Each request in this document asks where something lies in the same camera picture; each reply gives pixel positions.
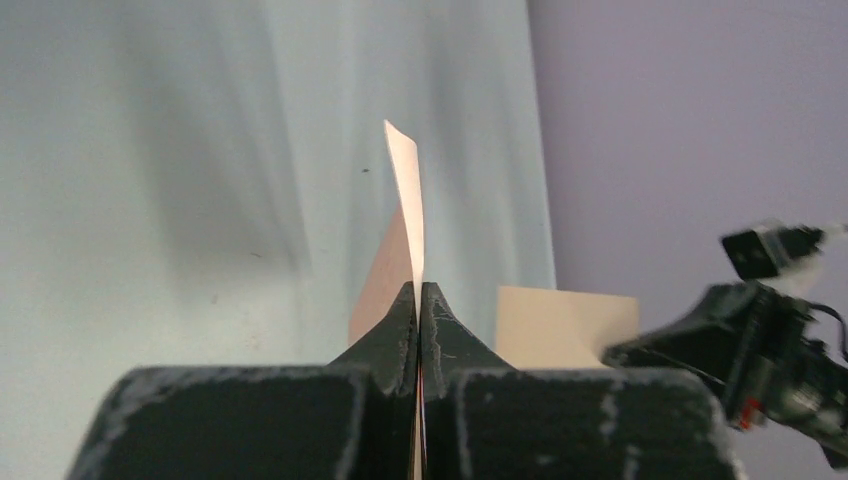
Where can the tan paper envelope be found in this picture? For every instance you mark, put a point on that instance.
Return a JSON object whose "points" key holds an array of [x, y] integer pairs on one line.
{"points": [[554, 329]]}

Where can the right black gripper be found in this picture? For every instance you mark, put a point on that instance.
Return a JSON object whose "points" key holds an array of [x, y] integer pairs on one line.
{"points": [[795, 383]]}

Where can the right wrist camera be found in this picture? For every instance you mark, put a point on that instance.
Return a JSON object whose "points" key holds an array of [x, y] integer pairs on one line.
{"points": [[784, 257]]}

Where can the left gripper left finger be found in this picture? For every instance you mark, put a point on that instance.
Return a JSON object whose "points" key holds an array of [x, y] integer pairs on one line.
{"points": [[352, 418]]}

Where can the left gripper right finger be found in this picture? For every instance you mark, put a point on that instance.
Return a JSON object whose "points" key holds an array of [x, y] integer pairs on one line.
{"points": [[486, 419]]}

